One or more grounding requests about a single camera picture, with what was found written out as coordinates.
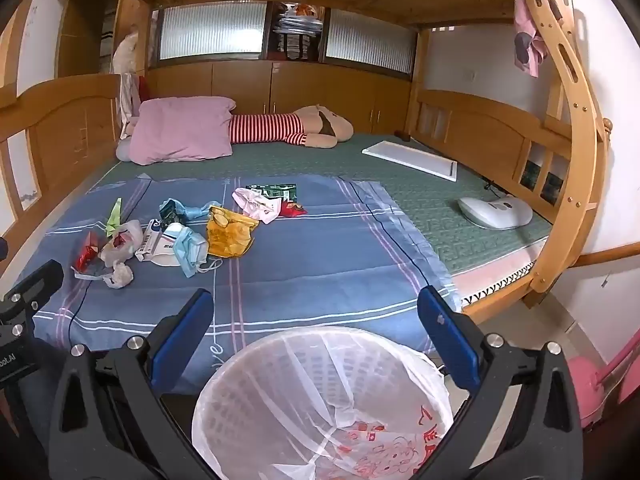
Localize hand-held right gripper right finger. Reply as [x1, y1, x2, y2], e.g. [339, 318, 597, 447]
[412, 285, 585, 480]

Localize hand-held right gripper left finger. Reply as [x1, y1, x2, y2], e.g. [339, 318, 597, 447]
[47, 288, 217, 480]

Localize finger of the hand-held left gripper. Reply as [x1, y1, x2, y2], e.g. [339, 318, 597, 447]
[0, 259, 65, 322]

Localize clear plastic bag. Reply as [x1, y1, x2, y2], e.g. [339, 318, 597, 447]
[99, 220, 143, 263]

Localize white mesh trash bin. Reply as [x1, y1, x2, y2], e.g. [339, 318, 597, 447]
[191, 326, 455, 480]

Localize green wrapper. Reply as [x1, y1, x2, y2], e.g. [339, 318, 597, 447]
[104, 198, 125, 237]

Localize teal snack packet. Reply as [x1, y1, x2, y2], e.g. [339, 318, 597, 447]
[159, 199, 216, 225]

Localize pink white wrapper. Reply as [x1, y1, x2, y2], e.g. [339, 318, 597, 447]
[233, 187, 283, 225]

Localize red snack wrapper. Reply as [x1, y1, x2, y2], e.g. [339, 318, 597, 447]
[74, 232, 103, 272]

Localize blue face mask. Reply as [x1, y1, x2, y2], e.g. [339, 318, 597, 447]
[172, 225, 223, 278]

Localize patterned mattress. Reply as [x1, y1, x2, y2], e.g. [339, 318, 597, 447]
[452, 255, 548, 311]

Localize white blue toothpaste box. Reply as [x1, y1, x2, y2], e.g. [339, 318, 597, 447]
[135, 219, 173, 263]

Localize yellow chip bag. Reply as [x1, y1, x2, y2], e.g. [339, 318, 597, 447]
[206, 205, 260, 258]

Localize white handheld vacuum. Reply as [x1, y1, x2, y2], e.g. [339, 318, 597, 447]
[457, 195, 533, 231]

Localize pink plastic dustpan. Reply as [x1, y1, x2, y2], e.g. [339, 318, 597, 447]
[567, 330, 640, 431]

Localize blue plaid blanket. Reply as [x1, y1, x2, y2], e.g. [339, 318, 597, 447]
[30, 175, 463, 396]

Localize green bed mat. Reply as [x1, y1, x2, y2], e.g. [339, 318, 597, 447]
[85, 132, 553, 276]

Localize dark green packet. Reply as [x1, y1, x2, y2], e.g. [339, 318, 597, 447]
[247, 182, 298, 203]

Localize white board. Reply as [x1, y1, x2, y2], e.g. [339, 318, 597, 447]
[361, 140, 460, 181]

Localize pink pillow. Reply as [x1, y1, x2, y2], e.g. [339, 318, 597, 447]
[129, 96, 237, 166]

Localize white red hanging cloth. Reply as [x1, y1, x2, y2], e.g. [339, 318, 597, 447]
[117, 72, 151, 138]

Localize striped plush doll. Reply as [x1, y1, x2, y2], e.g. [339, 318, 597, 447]
[227, 105, 355, 150]

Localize wooden bed ladder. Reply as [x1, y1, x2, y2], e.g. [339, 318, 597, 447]
[515, 0, 615, 308]

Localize frosted glass sliding door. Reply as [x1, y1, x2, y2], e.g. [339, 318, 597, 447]
[159, 2, 268, 63]
[325, 9, 418, 78]

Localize pink hanging cloth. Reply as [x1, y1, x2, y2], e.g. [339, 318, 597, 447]
[514, 0, 551, 78]

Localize black cable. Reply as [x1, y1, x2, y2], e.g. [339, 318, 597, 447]
[481, 175, 507, 199]

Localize wooden bunk bed frame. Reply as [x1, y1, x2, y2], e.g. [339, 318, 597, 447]
[0, 0, 616, 341]

